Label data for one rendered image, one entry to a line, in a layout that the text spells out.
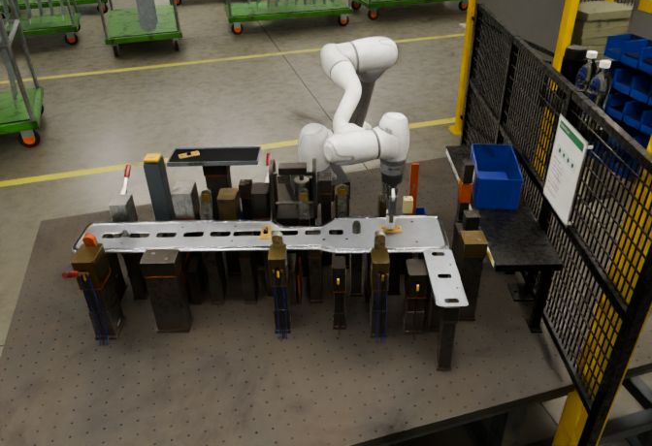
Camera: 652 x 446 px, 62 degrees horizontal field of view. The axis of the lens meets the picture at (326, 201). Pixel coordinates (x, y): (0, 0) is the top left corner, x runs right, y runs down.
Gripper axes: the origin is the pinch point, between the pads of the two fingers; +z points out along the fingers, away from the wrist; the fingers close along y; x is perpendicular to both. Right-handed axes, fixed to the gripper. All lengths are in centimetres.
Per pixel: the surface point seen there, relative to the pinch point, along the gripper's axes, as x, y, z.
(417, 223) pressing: 11.0, -4.7, 5.2
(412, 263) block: 6.4, 17.0, 7.2
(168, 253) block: -79, 16, 2
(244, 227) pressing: -55, -4, 5
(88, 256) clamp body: -104, 21, -1
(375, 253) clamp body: -6.8, 19.7, 0.6
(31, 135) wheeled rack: -297, -286, 91
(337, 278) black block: -20.1, 20.9, 10.3
